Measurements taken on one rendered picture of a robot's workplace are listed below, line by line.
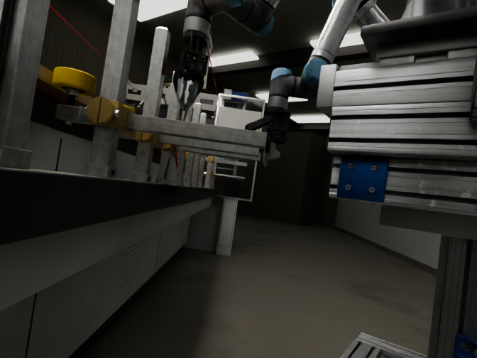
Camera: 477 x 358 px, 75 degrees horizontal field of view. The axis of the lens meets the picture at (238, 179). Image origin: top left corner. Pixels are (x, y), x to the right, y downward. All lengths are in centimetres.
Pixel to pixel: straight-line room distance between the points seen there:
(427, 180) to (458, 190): 5
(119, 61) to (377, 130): 50
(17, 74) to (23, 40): 4
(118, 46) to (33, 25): 26
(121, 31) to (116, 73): 8
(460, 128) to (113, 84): 61
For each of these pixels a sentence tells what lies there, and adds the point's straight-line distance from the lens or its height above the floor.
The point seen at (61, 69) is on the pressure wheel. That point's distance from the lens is 74.
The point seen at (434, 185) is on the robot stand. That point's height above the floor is 77.
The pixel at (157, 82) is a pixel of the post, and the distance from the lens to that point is 92.
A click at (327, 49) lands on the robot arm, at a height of 120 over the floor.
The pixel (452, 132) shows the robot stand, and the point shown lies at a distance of 62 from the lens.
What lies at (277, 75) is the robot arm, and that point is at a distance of 119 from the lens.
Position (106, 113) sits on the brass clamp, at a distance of 63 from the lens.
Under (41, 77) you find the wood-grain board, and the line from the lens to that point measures 75.
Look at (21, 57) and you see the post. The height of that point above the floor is 82.
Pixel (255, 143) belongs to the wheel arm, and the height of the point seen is 81.
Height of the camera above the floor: 71
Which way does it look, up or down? 2 degrees up
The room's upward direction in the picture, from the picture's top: 8 degrees clockwise
